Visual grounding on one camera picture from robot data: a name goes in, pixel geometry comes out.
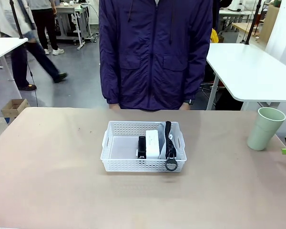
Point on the white digital alarm clock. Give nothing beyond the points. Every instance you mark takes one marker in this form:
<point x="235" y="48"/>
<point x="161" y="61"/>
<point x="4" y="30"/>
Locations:
<point x="152" y="143"/>

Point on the black stapler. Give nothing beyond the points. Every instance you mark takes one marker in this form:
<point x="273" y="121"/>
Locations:
<point x="141" y="146"/>

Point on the person's left forearm purple sleeve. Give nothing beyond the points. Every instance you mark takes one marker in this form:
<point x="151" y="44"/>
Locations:
<point x="195" y="83"/>

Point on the person's right forearm purple sleeve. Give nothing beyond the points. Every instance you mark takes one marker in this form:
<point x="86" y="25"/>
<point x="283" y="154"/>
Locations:
<point x="109" y="86"/>

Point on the white perforated plastic basket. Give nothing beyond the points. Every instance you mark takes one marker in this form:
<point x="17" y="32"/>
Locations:
<point x="124" y="164"/>

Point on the person's left hand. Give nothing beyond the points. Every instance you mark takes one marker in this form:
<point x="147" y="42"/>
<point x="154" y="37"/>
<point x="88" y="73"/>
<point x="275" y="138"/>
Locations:
<point x="184" y="107"/>

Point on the person's right hand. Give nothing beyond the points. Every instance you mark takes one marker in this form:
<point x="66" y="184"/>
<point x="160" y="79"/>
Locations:
<point x="114" y="106"/>

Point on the pale green plastic cup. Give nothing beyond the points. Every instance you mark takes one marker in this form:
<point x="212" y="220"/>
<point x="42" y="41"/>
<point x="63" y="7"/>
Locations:
<point x="262" y="133"/>

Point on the large white angled desk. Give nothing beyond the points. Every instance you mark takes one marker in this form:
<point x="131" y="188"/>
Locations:
<point x="245" y="71"/>

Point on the black wristwatch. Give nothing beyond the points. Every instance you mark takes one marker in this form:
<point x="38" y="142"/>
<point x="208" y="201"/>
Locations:
<point x="189" y="101"/>

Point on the tall brown cardboard box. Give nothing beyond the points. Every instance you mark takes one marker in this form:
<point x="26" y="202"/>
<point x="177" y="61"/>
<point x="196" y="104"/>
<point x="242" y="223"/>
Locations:
<point x="270" y="21"/>

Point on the black stand pole with base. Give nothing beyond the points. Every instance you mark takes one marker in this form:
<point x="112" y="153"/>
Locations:
<point x="251" y="26"/>

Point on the wooden top table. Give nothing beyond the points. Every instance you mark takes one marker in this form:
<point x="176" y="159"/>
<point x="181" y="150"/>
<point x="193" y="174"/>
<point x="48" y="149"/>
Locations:
<point x="245" y="26"/>

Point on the yellow object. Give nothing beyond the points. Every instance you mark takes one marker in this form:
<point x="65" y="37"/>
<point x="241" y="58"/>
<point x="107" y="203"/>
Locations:
<point x="214" y="35"/>

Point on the person in purple jacket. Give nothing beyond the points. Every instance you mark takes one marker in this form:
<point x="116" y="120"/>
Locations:
<point x="155" y="59"/>

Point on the grey metal workbench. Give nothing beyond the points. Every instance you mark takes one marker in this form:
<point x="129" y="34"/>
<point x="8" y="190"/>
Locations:
<point x="69" y="14"/>

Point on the standing person white sneakers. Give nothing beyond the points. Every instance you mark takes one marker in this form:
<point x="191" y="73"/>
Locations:
<point x="46" y="21"/>

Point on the small open cardboard box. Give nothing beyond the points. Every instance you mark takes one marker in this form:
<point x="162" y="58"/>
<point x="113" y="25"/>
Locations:
<point x="14" y="108"/>

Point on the walking person in dark trousers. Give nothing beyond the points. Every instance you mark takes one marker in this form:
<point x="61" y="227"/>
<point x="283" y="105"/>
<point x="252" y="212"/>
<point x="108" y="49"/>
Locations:
<point x="21" y="64"/>

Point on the black tripod pole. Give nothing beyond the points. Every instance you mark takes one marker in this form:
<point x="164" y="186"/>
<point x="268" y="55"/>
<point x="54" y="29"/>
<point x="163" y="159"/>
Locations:
<point x="16" y="19"/>

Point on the white desk with rounded corner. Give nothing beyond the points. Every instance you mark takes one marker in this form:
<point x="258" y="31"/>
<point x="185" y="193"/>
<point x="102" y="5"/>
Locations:
<point x="2" y="48"/>

